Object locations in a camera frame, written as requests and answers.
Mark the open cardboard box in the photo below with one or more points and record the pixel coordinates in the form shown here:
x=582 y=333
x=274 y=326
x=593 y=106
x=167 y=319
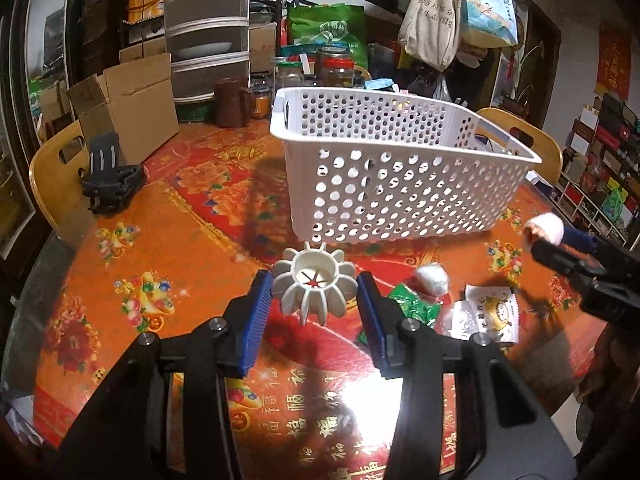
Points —
x=135 y=105

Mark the glass jar with red lid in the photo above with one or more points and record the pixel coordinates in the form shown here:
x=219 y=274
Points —
x=339 y=72

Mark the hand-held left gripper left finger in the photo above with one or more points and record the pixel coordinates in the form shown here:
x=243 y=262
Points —
x=255 y=320

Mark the white packet with yellow print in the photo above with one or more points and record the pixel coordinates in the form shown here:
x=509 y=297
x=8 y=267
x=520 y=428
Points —
x=495 y=312

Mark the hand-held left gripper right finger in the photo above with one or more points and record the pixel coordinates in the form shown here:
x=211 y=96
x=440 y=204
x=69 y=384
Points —
x=372 y=325

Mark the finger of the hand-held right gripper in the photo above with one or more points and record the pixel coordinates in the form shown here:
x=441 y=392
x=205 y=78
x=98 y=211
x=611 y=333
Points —
x=552 y=257
x=580 y=241

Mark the glass jar with orange contents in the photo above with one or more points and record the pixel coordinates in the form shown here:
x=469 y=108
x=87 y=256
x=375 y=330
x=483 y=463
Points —
x=261 y=104

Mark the clear glass jar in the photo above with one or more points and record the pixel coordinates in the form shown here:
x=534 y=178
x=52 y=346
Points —
x=290 y=76

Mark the blue printed paper bag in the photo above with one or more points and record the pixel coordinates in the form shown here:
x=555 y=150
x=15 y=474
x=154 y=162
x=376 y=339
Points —
x=487 y=5

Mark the white perforated plastic basket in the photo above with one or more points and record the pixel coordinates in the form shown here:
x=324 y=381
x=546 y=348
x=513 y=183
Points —
x=390 y=180

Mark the green shopping bag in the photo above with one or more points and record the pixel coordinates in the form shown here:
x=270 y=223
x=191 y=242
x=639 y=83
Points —
x=325 y=25

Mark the clear plastic packet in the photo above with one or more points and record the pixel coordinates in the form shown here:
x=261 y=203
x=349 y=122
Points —
x=455 y=322

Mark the red printed tablecloth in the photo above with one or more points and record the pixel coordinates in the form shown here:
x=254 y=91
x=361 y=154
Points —
x=190 y=240

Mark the brown mug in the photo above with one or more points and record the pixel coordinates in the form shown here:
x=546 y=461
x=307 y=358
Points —
x=232 y=102

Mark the beige canvas tote bag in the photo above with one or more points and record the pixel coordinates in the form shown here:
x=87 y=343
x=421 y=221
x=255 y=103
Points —
x=430 y=15

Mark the red wall hanging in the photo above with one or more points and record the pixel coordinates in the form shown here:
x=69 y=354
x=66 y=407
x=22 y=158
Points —
x=614 y=62

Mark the black folding stand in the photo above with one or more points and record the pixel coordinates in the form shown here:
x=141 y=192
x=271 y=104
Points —
x=110 y=175

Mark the stacked plastic drawer unit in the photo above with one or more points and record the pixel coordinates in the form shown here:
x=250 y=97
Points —
x=207 y=30

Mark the shelf of boxes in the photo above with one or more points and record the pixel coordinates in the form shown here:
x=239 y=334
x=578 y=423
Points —
x=600 y=175

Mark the wooden chair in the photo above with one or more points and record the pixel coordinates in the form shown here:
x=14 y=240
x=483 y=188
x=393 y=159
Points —
x=50 y=170
x=542 y=145

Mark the green snack packet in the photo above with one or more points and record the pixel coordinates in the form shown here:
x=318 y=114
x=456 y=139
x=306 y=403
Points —
x=417 y=307

